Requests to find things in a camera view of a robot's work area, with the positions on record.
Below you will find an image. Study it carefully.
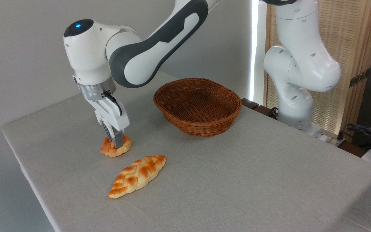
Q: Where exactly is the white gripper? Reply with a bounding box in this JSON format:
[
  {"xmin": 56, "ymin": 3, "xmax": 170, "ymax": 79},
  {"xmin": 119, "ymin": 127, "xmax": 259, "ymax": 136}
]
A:
[{"xmin": 87, "ymin": 94, "xmax": 130, "ymax": 150}]

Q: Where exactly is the round flower-shaped bread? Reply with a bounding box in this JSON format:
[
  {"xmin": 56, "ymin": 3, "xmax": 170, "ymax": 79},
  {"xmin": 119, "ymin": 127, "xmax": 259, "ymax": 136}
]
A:
[{"xmin": 100, "ymin": 134, "xmax": 132, "ymax": 158}]

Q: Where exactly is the white power strip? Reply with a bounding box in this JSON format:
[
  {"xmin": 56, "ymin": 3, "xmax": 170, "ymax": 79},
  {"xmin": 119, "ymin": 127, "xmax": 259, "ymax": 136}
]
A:
[{"xmin": 325, "ymin": 135, "xmax": 347, "ymax": 148}]

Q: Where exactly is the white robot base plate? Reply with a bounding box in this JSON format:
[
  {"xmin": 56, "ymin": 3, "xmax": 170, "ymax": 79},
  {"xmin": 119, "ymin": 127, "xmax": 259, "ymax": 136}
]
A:
[{"xmin": 292, "ymin": 122, "xmax": 328, "ymax": 142}]

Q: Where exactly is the long braided bread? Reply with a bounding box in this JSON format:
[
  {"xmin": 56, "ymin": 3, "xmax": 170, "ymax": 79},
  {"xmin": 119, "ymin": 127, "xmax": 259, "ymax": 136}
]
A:
[{"xmin": 107, "ymin": 155, "xmax": 167, "ymax": 199}]

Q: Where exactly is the brown wicker basket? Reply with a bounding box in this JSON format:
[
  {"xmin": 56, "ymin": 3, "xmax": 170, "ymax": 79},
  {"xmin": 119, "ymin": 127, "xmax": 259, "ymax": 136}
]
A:
[{"xmin": 153, "ymin": 78, "xmax": 243, "ymax": 138}]

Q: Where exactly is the dark wooden furniture edge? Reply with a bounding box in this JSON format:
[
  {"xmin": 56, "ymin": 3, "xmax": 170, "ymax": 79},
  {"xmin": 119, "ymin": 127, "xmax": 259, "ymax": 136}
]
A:
[{"xmin": 242, "ymin": 98, "xmax": 278, "ymax": 119}]

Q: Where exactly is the black screen hinge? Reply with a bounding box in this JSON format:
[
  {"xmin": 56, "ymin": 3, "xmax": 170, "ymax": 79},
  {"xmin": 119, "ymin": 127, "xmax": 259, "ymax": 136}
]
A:
[{"xmin": 349, "ymin": 69, "xmax": 371, "ymax": 88}]

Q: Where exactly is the black cable bundle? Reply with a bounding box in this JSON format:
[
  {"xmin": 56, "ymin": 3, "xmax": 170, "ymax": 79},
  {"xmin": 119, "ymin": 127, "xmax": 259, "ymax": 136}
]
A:
[{"xmin": 338, "ymin": 123, "xmax": 371, "ymax": 149}]

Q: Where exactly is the light grey tablecloth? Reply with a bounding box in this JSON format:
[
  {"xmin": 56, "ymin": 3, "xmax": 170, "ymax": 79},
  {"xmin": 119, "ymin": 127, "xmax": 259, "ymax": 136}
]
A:
[{"xmin": 1, "ymin": 72, "xmax": 371, "ymax": 232}]

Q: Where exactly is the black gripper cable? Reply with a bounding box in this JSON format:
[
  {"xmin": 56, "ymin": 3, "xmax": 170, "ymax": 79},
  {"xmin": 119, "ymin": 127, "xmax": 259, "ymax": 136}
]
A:
[{"xmin": 102, "ymin": 91, "xmax": 123, "ymax": 117}]

